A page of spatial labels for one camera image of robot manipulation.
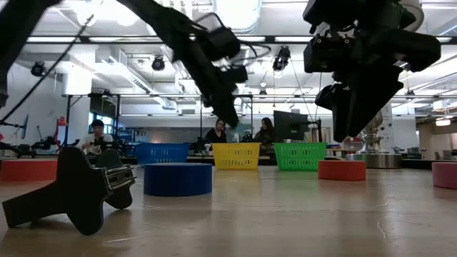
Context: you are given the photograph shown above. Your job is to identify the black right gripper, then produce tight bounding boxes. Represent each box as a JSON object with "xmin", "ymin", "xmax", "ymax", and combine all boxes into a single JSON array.
[{"xmin": 316, "ymin": 30, "xmax": 442, "ymax": 143}]

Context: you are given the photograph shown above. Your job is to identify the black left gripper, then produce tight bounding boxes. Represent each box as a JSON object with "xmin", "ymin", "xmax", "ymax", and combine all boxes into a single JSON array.
[{"xmin": 171, "ymin": 24, "xmax": 249, "ymax": 129}]

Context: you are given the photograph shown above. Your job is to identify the red tape roll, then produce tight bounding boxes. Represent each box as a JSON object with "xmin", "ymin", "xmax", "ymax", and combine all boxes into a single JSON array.
[
  {"xmin": 317, "ymin": 159, "xmax": 367, "ymax": 182},
  {"xmin": 0, "ymin": 158, "xmax": 59, "ymax": 182}
]

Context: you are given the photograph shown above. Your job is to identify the blue tape roll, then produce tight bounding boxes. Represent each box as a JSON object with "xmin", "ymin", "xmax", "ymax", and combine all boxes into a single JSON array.
[{"xmin": 143, "ymin": 162, "xmax": 214, "ymax": 198}]

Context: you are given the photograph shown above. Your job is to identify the pink tape roll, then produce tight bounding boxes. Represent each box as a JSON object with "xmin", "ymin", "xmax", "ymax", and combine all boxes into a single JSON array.
[{"xmin": 431, "ymin": 161, "xmax": 457, "ymax": 191}]

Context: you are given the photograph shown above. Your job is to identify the black staple remover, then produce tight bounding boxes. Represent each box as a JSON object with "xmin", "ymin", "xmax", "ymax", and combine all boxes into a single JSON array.
[{"xmin": 1, "ymin": 146, "xmax": 137, "ymax": 236}]

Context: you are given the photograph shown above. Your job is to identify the yellow plastic basket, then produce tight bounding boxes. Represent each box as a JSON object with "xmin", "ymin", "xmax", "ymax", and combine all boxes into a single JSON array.
[{"xmin": 211, "ymin": 142, "xmax": 262, "ymax": 171}]

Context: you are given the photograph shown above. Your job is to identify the silver lamp with white shade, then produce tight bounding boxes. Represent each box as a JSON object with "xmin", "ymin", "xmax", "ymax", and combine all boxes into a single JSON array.
[{"xmin": 345, "ymin": 0, "xmax": 426, "ymax": 169}]

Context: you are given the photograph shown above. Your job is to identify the black computer monitor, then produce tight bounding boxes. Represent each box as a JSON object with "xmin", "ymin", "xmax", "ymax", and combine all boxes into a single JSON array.
[{"xmin": 273, "ymin": 109, "xmax": 323, "ymax": 143}]

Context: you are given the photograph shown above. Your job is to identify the blue plastic basket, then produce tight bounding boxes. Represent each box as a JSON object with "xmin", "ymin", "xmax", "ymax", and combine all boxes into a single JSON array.
[{"xmin": 135, "ymin": 142, "xmax": 190, "ymax": 165}]

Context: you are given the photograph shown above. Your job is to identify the black ceiling spotlight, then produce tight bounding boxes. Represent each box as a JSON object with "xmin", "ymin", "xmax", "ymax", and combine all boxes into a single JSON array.
[
  {"xmin": 30, "ymin": 61, "xmax": 47, "ymax": 78},
  {"xmin": 151, "ymin": 56, "xmax": 166, "ymax": 72}
]

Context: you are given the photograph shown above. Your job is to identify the green plastic basket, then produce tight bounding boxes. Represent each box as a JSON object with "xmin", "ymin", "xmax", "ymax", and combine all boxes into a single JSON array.
[{"xmin": 273, "ymin": 142, "xmax": 328, "ymax": 172}]

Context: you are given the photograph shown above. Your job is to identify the seated person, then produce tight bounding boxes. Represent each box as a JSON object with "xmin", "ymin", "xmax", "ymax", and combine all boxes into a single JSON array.
[{"xmin": 76, "ymin": 119, "xmax": 114, "ymax": 156}]

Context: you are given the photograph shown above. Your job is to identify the red stand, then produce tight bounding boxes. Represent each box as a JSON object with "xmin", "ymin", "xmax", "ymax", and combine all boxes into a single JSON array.
[{"xmin": 53, "ymin": 116, "xmax": 69, "ymax": 151}]

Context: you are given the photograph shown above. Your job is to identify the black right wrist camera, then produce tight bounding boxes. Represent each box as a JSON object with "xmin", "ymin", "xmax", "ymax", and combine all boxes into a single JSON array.
[{"xmin": 303, "ymin": 33, "xmax": 358, "ymax": 74}]

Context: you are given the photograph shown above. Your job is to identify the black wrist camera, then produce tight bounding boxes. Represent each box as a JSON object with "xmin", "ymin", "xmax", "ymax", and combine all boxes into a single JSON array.
[
  {"xmin": 204, "ymin": 26, "xmax": 242, "ymax": 62},
  {"xmin": 303, "ymin": 33, "xmax": 358, "ymax": 74}
]

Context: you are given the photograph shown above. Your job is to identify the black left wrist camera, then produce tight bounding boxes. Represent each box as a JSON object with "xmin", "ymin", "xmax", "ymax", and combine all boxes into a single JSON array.
[{"xmin": 204, "ymin": 26, "xmax": 242, "ymax": 62}]

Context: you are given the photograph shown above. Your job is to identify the black overhead camera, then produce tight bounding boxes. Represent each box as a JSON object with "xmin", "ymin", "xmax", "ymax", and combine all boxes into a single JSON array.
[{"xmin": 272, "ymin": 46, "xmax": 291, "ymax": 73}]

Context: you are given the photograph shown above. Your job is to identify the black overhead frame bar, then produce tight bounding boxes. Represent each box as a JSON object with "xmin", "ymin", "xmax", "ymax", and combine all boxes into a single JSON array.
[{"xmin": 25, "ymin": 35, "xmax": 457, "ymax": 45}]

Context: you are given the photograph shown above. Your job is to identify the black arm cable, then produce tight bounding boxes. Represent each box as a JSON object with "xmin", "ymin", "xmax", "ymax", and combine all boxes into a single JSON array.
[{"xmin": 0, "ymin": 14, "xmax": 96, "ymax": 123}]

